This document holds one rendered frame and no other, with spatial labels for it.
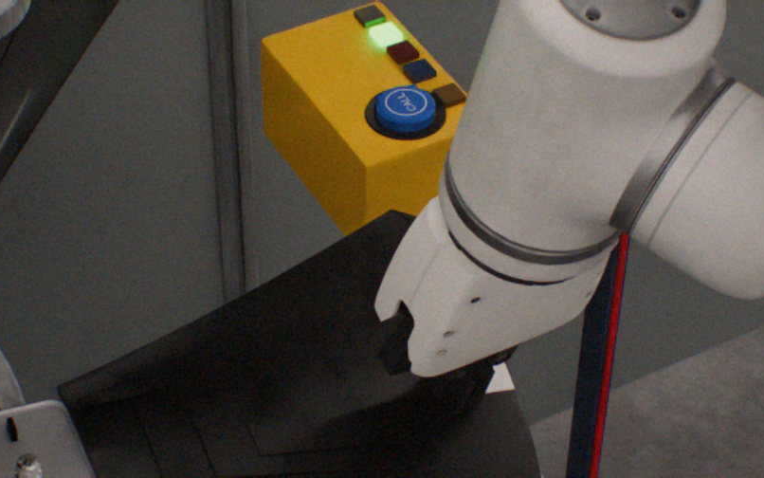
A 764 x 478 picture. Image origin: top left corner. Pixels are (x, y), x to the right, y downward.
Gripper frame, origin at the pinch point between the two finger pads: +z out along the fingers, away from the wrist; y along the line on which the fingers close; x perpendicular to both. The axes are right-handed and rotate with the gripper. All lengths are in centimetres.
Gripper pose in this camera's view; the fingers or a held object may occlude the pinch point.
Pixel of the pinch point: (459, 369)
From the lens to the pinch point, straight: 99.1
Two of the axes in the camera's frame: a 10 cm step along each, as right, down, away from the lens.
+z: -1.6, 5.3, 8.4
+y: -8.7, 3.2, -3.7
